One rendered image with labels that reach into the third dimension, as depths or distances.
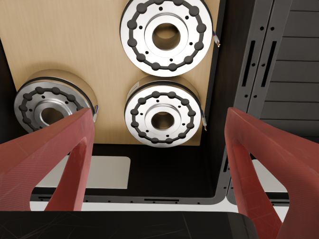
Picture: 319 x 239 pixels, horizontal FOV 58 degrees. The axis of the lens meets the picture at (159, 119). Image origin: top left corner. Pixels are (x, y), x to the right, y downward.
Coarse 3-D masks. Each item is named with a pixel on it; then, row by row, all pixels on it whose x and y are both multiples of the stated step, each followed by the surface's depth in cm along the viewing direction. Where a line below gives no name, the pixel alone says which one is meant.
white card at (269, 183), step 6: (258, 162) 42; (258, 168) 41; (264, 168) 41; (258, 174) 40; (264, 174) 40; (270, 174) 40; (264, 180) 39; (270, 180) 39; (276, 180) 39; (264, 186) 38; (270, 186) 38; (276, 186) 38; (282, 186) 38
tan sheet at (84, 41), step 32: (0, 0) 32; (32, 0) 32; (64, 0) 32; (96, 0) 32; (0, 32) 35; (32, 32) 35; (64, 32) 35; (96, 32) 35; (160, 32) 34; (32, 64) 37; (64, 64) 37; (96, 64) 37; (128, 64) 37; (96, 96) 40; (96, 128) 43
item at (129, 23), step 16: (144, 0) 29; (160, 0) 30; (176, 0) 30; (192, 0) 29; (128, 16) 30; (144, 16) 30; (192, 16) 30; (208, 16) 30; (128, 32) 31; (192, 32) 31; (208, 32) 31; (128, 48) 32; (144, 48) 32; (192, 48) 32; (208, 48) 32; (144, 64) 33; (160, 64) 33; (176, 64) 34; (192, 64) 33
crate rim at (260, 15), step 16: (256, 0) 23; (272, 0) 23; (256, 16) 24; (256, 32) 24; (256, 48) 25; (240, 64) 26; (256, 64) 26; (240, 80) 27; (240, 96) 28; (224, 144) 32; (224, 160) 33; (224, 176) 34; (32, 192) 37; (48, 192) 37; (96, 192) 37; (224, 192) 36
